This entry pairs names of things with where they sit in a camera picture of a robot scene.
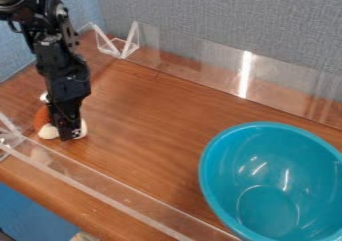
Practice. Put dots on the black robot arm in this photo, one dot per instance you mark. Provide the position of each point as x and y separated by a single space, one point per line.
42 21

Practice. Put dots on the clear acrylic panel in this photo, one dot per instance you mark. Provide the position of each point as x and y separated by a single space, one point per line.
296 89
19 78
47 174

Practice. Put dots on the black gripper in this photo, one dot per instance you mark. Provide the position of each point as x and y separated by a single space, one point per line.
67 87

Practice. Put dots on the clear acrylic left panel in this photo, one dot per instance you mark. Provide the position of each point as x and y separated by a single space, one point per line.
19 78

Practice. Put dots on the clear acrylic back panel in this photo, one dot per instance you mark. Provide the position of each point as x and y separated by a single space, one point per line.
296 89

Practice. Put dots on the clear acrylic front panel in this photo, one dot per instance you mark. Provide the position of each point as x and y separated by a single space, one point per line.
47 174

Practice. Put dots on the white brown toy mushroom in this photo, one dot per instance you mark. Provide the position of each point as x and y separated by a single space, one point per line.
46 130

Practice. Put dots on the blue plastic bowl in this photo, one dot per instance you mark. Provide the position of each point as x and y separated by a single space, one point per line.
272 181

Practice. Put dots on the clear acrylic corner bracket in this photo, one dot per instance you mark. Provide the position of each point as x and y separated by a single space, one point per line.
114 46

